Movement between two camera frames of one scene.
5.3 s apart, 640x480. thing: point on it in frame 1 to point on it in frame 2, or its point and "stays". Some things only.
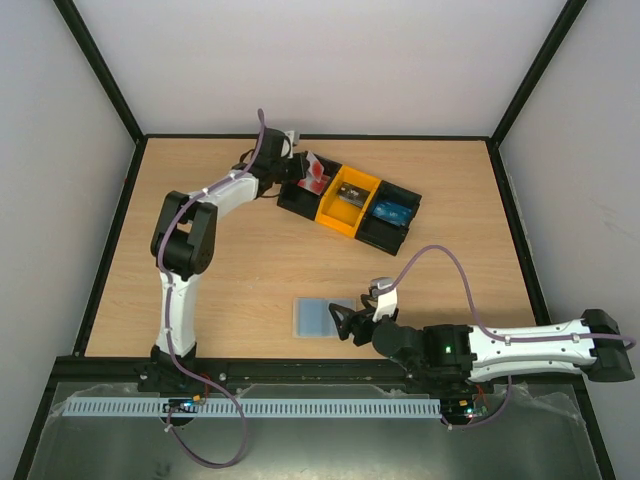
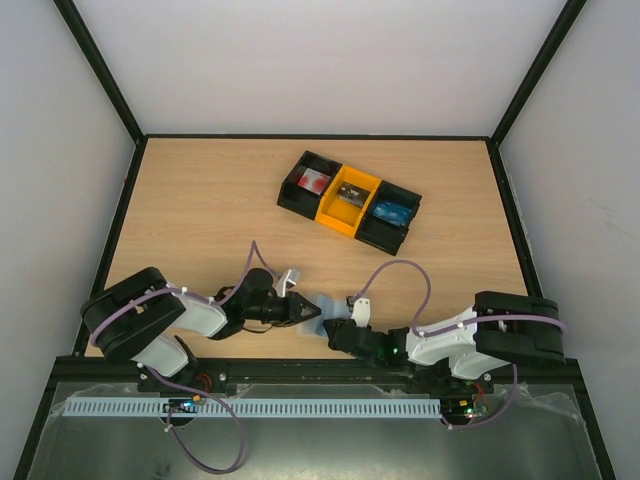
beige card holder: [312, 318] stays
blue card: [392, 212] stays
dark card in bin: [353, 194] stays
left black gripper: [300, 166] to [293, 310]
